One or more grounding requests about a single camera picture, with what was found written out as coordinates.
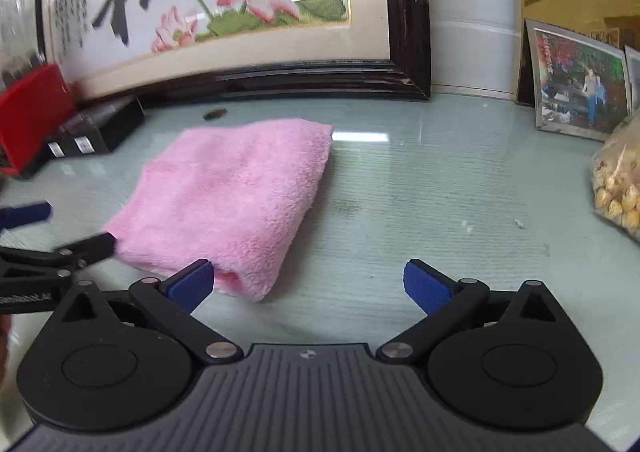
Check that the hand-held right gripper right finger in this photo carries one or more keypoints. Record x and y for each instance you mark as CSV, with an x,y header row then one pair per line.
x,y
429,288

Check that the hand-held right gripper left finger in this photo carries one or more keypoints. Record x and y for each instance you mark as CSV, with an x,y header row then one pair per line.
x,y
189,286

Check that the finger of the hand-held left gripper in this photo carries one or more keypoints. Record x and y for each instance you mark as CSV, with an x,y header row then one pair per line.
x,y
25,216
95,247

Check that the pink fluffy towel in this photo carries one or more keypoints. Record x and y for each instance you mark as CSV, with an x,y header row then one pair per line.
x,y
225,192

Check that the black cardboard box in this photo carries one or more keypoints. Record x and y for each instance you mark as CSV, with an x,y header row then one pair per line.
x,y
115,129
62,135

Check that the red box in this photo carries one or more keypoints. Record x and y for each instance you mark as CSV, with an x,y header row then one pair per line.
x,y
30,116

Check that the ink painting picture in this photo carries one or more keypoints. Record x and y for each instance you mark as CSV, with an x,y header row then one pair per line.
x,y
15,6

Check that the plastic bag of dried food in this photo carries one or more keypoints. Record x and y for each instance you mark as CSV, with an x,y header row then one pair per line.
x,y
620,182

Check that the silver framed garden photo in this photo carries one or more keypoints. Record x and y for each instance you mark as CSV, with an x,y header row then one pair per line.
x,y
575,81

